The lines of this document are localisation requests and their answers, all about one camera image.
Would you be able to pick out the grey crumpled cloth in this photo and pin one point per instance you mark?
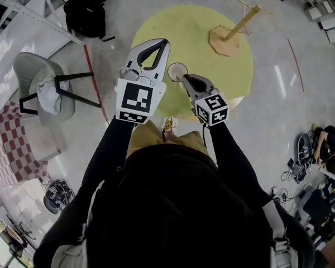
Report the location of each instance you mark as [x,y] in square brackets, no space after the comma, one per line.
[51,96]

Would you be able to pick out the person's black top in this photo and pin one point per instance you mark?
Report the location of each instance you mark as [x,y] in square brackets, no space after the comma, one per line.
[178,205]

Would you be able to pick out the black office chair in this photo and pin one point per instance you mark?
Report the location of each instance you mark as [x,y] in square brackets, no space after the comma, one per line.
[318,208]

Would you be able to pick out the person's white and yellow shoe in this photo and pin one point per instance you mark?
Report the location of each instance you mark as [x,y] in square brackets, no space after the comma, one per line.
[169,127]

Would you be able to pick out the white metal shelf rack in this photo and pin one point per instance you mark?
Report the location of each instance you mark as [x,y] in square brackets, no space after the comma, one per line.
[30,13]

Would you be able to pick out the black round device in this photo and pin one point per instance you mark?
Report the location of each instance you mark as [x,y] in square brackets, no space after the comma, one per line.
[305,149]

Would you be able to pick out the person's khaki shorts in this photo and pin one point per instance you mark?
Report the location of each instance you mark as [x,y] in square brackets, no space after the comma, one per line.
[143,138]

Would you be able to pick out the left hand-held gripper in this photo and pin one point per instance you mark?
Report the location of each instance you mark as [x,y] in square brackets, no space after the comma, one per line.
[136,99]

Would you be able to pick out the wooden mug tree stand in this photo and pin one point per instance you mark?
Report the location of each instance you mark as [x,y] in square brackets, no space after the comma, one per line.
[223,42]

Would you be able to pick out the red and white checkered cloth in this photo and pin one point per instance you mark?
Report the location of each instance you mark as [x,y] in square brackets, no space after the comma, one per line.
[11,144]

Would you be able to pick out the person's right forearm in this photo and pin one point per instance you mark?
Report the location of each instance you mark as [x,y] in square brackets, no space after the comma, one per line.
[229,155]

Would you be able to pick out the person's left forearm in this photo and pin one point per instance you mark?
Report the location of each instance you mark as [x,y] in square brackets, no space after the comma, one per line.
[111,149]

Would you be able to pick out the grey chair with black legs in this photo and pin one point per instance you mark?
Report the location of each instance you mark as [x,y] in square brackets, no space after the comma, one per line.
[28,71]

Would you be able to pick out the white mug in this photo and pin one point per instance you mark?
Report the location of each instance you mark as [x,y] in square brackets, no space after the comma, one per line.
[174,71]

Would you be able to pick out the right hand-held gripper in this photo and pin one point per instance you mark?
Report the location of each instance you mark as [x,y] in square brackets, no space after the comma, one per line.
[212,109]

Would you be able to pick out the white cubby shelf unit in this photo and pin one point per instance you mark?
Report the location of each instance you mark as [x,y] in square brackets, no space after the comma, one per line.
[324,18]

